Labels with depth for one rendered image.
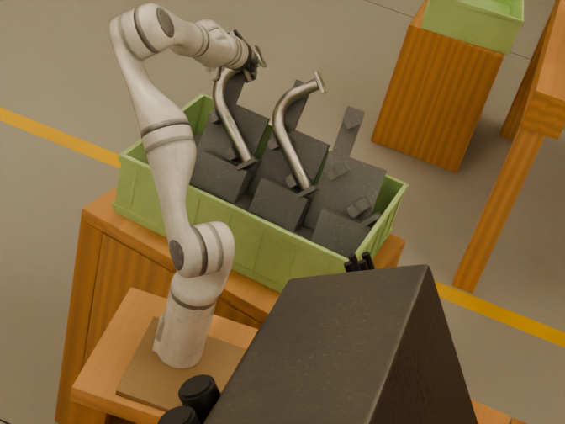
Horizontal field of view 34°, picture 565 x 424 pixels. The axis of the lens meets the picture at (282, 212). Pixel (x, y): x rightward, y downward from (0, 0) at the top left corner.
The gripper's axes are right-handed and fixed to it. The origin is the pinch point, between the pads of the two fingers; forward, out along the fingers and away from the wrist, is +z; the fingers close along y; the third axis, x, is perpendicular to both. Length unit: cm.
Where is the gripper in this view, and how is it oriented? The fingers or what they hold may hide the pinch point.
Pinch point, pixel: (250, 60)
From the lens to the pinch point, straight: 237.5
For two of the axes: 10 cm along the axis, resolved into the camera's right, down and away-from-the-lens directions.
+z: 2.4, -0.4, 9.7
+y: -3.6, -9.3, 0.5
